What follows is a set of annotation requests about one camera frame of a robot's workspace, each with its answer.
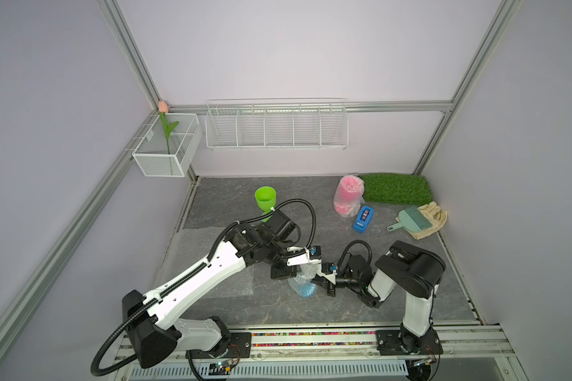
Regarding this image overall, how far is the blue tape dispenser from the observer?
101cm

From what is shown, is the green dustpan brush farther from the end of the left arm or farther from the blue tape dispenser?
the end of the left arm

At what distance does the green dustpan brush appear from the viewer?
1024 millimetres

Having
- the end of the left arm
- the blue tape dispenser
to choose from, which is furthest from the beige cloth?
the end of the left arm

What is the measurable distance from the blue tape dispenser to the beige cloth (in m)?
0.18

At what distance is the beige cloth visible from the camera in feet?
3.32

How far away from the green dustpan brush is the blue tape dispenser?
97 millimetres
